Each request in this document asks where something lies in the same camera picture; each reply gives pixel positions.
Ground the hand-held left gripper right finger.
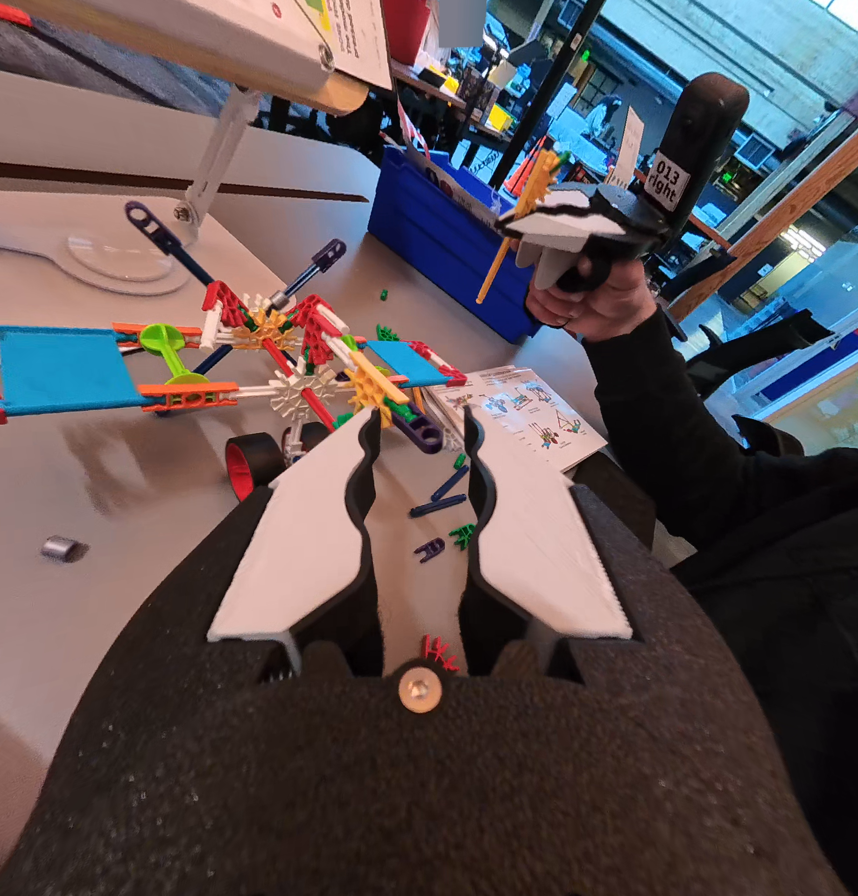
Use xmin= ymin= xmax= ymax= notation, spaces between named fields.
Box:
xmin=463 ymin=406 xmax=634 ymax=641

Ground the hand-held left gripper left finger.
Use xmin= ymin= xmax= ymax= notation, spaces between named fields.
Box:
xmin=206 ymin=407 xmax=382 ymax=667

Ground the yellow rod with connectors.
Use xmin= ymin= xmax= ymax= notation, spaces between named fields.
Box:
xmin=516 ymin=149 xmax=564 ymax=214

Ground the orange rod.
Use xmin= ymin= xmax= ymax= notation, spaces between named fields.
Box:
xmin=474 ymin=199 xmax=531 ymax=307

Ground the white instruction booklet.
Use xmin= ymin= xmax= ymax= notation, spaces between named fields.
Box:
xmin=422 ymin=364 xmax=609 ymax=475

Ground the person's right hand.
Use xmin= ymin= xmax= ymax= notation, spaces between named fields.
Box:
xmin=525 ymin=259 xmax=659 ymax=344

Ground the white paper sign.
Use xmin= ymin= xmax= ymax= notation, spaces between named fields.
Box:
xmin=606 ymin=105 xmax=647 ymax=191

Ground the black steel column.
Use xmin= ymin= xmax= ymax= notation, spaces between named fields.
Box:
xmin=487 ymin=0 xmax=606 ymax=191

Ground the white printed paper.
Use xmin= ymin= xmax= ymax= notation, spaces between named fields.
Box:
xmin=401 ymin=136 xmax=506 ymax=219

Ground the wooden beam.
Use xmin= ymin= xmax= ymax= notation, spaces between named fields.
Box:
xmin=669 ymin=115 xmax=858 ymax=324

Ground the blue plastic bin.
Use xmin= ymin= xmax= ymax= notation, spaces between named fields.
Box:
xmin=367 ymin=145 xmax=543 ymax=345

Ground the red fan connector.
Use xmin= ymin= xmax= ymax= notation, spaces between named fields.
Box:
xmin=420 ymin=633 xmax=462 ymax=673

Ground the background table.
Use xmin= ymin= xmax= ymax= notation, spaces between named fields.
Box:
xmin=390 ymin=59 xmax=517 ymax=144

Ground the red and white plastic bag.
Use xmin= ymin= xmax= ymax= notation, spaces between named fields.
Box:
xmin=396 ymin=98 xmax=431 ymax=163

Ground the black office chair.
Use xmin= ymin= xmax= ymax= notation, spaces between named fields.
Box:
xmin=681 ymin=307 xmax=844 ymax=401

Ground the person's black jacket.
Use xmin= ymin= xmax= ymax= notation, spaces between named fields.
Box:
xmin=670 ymin=448 xmax=858 ymax=896

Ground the white book stand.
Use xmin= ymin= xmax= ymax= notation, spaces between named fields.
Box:
xmin=9 ymin=0 xmax=371 ymax=117

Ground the colourful construction toy model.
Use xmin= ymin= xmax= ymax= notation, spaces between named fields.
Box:
xmin=0 ymin=199 xmax=470 ymax=503

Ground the white metal stand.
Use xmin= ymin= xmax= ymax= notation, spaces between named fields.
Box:
xmin=0 ymin=87 xmax=290 ymax=368

